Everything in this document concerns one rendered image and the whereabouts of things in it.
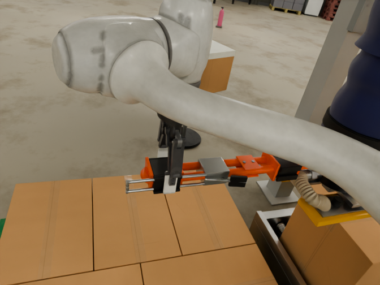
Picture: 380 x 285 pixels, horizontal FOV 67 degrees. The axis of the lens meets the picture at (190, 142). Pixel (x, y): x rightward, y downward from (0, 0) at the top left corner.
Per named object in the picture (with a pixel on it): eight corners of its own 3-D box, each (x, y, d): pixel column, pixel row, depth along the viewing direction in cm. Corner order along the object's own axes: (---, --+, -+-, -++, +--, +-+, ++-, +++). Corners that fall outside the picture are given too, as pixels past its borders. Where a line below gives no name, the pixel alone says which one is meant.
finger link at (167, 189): (177, 169, 68) (178, 171, 67) (174, 191, 72) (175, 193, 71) (165, 170, 67) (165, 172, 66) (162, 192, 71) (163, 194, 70)
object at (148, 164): (174, 168, 79) (176, 154, 76) (181, 187, 74) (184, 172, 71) (144, 171, 77) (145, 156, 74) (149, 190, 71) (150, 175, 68)
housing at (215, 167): (217, 168, 83) (221, 155, 80) (227, 184, 78) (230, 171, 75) (195, 170, 81) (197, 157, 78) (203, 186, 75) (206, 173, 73)
